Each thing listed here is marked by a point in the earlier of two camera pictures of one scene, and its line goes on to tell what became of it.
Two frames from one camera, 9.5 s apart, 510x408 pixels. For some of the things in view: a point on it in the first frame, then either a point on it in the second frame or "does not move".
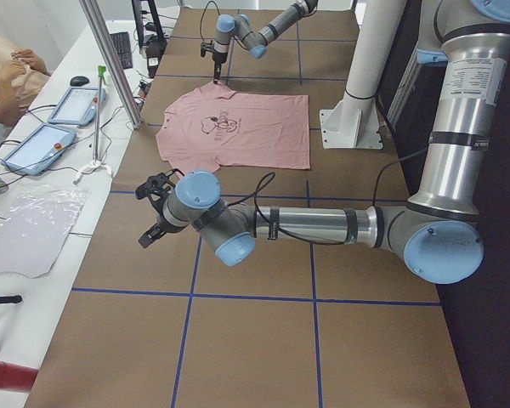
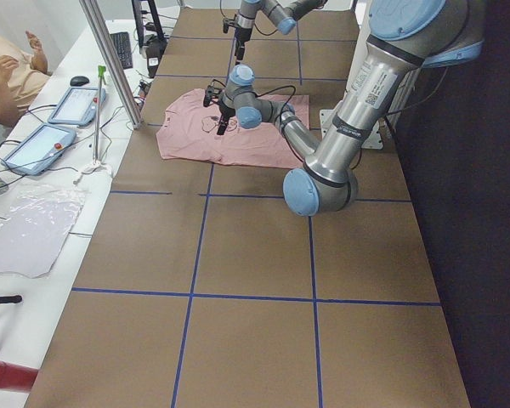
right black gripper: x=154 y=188 -> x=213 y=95
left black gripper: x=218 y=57 -> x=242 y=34
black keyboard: x=121 y=44 does not move
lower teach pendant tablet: x=40 y=150 does not move
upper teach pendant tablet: x=78 y=105 does not move
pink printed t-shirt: x=210 y=126 does not move
